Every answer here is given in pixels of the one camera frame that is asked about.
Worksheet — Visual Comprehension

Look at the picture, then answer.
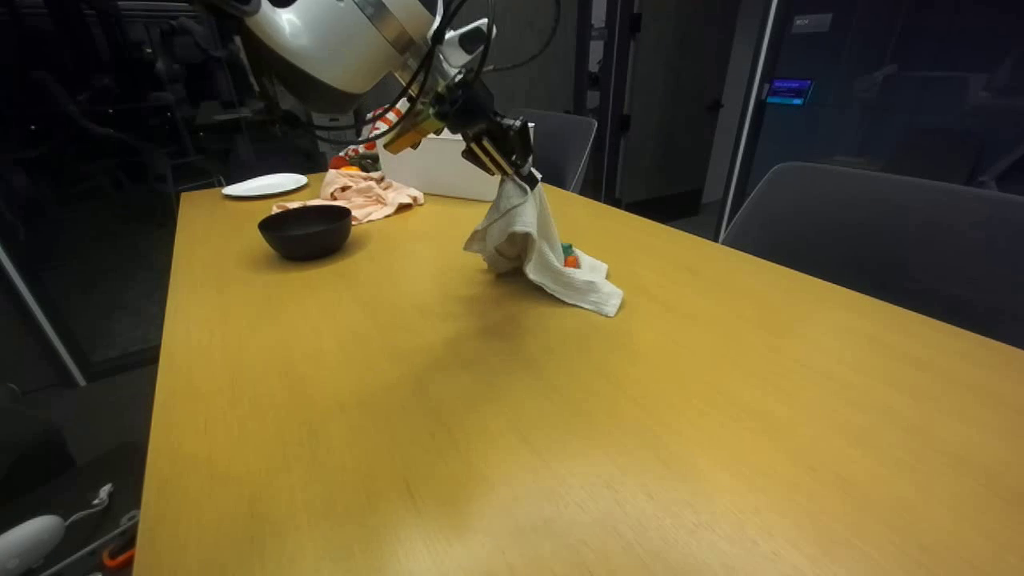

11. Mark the white round plate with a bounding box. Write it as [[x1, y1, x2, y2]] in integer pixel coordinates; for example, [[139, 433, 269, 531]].
[[218, 169, 312, 201]]

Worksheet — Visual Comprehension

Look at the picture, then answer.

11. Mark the grey chair with narrow backrest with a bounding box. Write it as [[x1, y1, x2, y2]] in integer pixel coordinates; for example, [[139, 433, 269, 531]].
[[520, 104, 600, 194]]

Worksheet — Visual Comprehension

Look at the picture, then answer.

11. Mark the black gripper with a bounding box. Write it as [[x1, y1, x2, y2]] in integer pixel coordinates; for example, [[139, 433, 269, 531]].
[[427, 82, 545, 194]]

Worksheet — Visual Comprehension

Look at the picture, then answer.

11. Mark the orange white striped bag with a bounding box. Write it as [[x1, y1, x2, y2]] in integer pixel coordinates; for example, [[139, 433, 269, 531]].
[[326, 99, 415, 177]]

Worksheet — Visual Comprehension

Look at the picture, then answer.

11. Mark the white kitchen towel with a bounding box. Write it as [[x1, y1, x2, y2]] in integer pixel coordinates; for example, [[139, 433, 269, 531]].
[[460, 171, 626, 319]]

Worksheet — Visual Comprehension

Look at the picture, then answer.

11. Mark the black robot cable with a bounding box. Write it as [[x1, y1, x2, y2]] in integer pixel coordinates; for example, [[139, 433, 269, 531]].
[[360, 0, 505, 127]]

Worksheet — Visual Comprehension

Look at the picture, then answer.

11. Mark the blue glowing screen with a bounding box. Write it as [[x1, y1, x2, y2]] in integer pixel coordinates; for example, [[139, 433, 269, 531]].
[[763, 74, 815, 109]]

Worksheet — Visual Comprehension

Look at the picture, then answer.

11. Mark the black bowl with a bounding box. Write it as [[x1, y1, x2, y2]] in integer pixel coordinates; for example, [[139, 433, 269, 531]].
[[257, 201, 355, 263]]

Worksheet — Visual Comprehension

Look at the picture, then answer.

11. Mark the pink crumpled cloth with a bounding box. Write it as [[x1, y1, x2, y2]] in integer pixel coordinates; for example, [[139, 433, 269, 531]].
[[270, 169, 427, 225]]

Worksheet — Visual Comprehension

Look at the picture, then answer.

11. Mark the white device with cable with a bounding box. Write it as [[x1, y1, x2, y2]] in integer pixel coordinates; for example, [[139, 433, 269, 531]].
[[0, 481, 117, 576]]

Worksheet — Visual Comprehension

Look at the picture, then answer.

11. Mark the grey chair with wide backrest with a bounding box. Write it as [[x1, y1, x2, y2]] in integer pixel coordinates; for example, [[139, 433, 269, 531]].
[[718, 155, 1024, 353]]

